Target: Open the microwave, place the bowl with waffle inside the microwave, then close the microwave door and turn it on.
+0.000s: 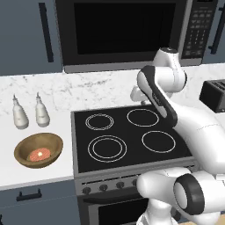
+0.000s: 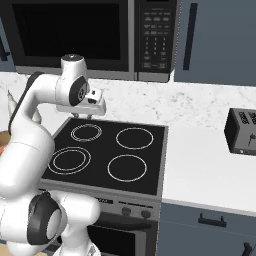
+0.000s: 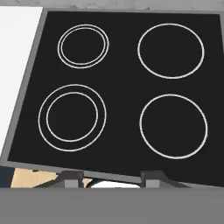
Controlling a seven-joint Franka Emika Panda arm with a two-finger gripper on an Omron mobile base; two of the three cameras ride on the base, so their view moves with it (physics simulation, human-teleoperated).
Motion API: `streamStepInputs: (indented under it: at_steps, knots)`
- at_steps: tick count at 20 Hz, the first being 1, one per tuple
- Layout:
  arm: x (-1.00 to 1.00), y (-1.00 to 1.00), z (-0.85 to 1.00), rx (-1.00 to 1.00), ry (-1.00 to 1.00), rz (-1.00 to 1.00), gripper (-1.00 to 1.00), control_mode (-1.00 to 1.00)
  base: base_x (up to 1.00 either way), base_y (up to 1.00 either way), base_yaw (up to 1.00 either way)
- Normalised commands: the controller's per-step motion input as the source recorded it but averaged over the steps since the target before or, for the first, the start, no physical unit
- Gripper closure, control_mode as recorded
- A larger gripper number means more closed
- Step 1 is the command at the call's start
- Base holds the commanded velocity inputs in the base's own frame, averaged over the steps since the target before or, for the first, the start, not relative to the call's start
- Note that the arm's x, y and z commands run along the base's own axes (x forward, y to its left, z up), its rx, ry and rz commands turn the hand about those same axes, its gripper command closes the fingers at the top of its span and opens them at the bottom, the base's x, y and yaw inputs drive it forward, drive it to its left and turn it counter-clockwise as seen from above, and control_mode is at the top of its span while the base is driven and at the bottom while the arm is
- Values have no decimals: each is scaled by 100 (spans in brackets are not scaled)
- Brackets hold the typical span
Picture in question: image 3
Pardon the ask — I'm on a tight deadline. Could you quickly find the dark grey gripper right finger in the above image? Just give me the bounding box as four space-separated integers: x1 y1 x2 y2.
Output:
140 170 191 189

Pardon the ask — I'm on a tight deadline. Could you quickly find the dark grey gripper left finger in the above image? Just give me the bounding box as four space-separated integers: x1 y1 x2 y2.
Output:
37 170 85 189

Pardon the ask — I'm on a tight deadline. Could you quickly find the white round knob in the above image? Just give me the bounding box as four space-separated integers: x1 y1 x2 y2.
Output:
86 178 142 189

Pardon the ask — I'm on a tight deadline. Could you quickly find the black glass hob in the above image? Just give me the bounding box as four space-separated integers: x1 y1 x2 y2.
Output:
0 8 224 189

